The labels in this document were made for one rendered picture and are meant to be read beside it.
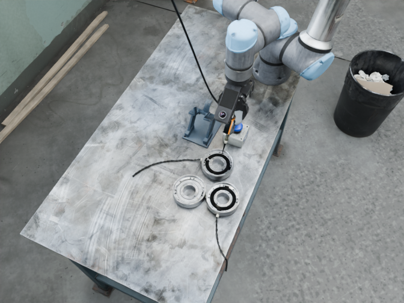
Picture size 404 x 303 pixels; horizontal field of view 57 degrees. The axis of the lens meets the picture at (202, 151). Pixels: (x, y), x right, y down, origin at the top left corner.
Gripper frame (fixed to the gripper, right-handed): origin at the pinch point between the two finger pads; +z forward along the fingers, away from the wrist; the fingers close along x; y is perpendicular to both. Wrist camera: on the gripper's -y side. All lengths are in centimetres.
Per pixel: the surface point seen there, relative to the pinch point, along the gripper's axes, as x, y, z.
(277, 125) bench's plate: -11.9, 15.4, 13.2
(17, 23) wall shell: 162, 48, 53
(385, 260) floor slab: -80, 21, 93
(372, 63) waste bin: -39, 114, 58
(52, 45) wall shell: 163, 66, 85
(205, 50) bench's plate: 28.5, 38.3, 13.1
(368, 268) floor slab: -73, 13, 93
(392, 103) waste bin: -55, 88, 57
